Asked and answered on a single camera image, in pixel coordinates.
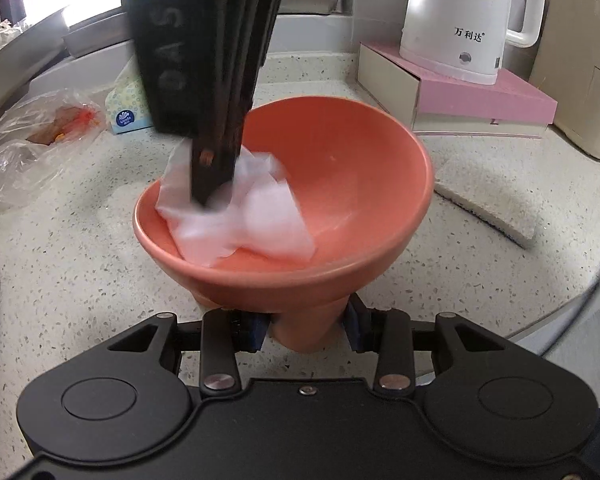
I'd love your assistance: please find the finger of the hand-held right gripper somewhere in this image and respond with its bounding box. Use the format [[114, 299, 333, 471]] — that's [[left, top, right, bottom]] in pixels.
[[190, 60, 232, 209], [220, 0, 282, 196]]

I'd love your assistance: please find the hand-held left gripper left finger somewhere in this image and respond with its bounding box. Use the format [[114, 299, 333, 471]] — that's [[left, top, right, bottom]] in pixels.
[[97, 310, 270, 394]]

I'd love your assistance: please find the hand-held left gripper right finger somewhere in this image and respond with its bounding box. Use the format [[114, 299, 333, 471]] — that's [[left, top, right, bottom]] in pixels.
[[344, 294, 522, 394]]

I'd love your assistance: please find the white tissue paper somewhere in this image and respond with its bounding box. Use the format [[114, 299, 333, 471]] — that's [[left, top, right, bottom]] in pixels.
[[155, 137, 317, 268]]

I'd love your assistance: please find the orange footed bowl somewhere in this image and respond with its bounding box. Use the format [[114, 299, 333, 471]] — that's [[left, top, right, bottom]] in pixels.
[[132, 96, 435, 353]]

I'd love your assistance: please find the blue patterned sponge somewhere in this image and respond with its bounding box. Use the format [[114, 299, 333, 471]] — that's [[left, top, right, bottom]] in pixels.
[[432, 152, 541, 250]]

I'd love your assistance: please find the tissue box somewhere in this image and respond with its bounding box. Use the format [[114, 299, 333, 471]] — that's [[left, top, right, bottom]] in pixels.
[[105, 57, 156, 135]]

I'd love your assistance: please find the small steel tray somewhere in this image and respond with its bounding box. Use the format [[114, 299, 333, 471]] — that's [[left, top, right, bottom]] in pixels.
[[62, 10, 137, 59]]

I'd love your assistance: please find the deep steel tray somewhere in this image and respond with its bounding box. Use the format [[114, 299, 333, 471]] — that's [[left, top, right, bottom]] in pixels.
[[275, 0, 344, 16]]

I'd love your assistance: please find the large steel tray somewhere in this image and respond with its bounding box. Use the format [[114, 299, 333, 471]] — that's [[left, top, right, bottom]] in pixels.
[[0, 6, 71, 133]]

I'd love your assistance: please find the clear plastic bag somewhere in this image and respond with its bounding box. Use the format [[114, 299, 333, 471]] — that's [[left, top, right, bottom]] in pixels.
[[0, 87, 106, 211]]

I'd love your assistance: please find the white electric kettle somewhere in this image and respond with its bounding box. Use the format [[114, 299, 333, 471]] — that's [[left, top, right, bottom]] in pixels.
[[399, 0, 548, 86]]

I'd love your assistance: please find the pink flat box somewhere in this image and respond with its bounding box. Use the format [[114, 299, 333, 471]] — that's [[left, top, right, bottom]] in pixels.
[[356, 41, 558, 138]]

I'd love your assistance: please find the cardboard box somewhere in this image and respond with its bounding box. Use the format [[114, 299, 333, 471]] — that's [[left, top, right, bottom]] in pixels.
[[527, 0, 600, 161]]

